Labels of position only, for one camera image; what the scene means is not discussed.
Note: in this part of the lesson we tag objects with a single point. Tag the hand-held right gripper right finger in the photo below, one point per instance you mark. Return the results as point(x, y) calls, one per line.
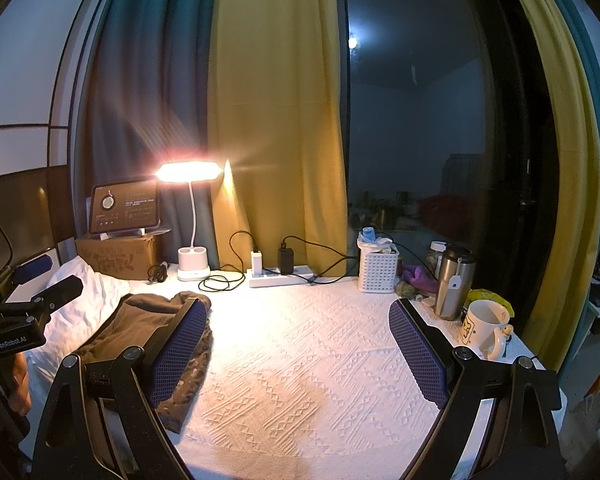
point(420, 350)

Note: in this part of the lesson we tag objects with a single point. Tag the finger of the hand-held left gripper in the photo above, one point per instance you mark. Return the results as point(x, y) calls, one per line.
point(60, 292)
point(32, 267)

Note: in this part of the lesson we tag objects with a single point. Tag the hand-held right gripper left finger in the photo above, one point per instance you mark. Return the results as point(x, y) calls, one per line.
point(175, 350)

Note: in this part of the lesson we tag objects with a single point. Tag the dark brown t-shirt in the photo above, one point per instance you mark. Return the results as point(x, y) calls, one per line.
point(130, 320)

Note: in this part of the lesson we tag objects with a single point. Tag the person's left forearm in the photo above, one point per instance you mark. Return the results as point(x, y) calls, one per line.
point(0, 385)

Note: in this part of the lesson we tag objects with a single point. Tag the white pillow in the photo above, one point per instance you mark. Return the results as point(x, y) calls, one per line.
point(90, 285)

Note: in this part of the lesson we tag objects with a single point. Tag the brown headboard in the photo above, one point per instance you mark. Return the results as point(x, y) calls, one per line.
point(40, 220)

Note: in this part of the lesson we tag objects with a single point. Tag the grey green lump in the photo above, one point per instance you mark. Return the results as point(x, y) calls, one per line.
point(405, 290)

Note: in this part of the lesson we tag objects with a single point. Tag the cream cartoon mug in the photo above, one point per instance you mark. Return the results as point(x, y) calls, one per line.
point(480, 330)

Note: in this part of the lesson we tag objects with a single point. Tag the cardboard box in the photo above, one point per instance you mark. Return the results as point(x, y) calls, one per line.
point(115, 257)

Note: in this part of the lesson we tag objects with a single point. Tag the purple cloth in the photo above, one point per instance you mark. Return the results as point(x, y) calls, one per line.
point(420, 277)

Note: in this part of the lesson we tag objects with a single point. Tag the steel tumbler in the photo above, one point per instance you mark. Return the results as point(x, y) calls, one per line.
point(452, 285)

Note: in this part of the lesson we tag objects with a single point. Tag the white desk lamp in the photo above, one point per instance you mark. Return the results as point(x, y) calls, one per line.
point(193, 265)

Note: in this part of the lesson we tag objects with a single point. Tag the white plastic basket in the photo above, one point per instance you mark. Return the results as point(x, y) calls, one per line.
point(377, 272)

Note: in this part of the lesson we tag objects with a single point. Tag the yellow packet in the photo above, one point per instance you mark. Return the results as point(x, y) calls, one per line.
point(500, 302)

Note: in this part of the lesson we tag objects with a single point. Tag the clear jar white lid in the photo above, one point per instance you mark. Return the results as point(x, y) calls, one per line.
point(436, 250)

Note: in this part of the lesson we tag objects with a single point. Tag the white textured table cover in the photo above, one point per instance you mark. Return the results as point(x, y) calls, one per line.
point(305, 360)

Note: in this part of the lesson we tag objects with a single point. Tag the white charger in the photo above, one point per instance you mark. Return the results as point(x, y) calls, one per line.
point(256, 262)

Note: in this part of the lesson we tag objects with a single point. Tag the white blue packets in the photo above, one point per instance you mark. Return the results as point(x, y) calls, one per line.
point(369, 236)

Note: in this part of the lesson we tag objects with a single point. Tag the white power strip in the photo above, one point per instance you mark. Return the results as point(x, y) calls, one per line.
point(280, 280)

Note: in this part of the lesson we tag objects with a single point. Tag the black charger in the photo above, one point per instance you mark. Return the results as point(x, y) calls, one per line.
point(285, 261)

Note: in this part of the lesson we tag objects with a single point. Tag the yellow curtain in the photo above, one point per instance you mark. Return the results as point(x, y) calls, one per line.
point(565, 160)
point(280, 110)

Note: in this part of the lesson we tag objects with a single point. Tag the dark glass window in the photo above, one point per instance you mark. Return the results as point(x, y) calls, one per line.
point(430, 110)

